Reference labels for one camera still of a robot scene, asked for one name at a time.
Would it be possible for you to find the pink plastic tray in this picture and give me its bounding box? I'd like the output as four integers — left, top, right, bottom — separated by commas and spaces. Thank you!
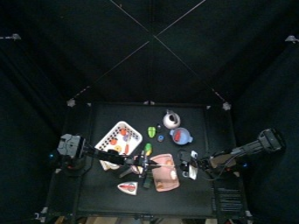
148, 153, 181, 193

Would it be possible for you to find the dark green toy vegetable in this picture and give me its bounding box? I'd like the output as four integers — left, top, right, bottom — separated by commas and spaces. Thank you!
143, 172, 155, 189

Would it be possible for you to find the grey elongated toy piece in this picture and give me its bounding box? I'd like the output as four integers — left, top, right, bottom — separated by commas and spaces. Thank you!
117, 167, 136, 179

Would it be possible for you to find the green yellow toy corn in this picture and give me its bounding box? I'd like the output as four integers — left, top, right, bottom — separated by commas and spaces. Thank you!
143, 142, 155, 157

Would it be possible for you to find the blue toy bowl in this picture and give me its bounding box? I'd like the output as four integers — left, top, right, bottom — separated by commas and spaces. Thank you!
168, 127, 195, 146

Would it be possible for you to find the green yellow toy vegetable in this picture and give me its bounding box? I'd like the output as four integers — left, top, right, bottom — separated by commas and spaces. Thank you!
147, 125, 157, 139

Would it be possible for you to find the white perforated plastic basket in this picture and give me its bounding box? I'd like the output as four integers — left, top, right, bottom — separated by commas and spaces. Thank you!
95, 120, 144, 157

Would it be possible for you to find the white printed label sticker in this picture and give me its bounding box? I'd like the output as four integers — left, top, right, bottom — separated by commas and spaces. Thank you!
215, 186, 246, 214

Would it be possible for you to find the white toy teapot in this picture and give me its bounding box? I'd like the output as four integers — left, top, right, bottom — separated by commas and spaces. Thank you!
161, 108, 183, 130

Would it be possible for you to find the tan wrist camera mount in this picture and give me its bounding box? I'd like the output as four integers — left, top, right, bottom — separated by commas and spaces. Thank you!
209, 153, 231, 169

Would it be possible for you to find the thin diagonal cord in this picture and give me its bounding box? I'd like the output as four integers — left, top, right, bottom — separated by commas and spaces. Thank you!
108, 0, 228, 103
71, 0, 207, 101

